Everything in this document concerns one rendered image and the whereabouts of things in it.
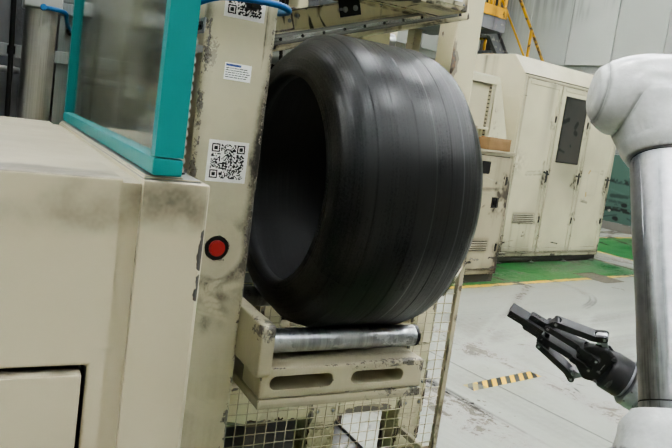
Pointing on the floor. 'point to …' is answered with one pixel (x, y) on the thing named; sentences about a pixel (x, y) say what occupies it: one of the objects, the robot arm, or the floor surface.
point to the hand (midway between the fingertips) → (526, 319)
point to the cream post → (211, 322)
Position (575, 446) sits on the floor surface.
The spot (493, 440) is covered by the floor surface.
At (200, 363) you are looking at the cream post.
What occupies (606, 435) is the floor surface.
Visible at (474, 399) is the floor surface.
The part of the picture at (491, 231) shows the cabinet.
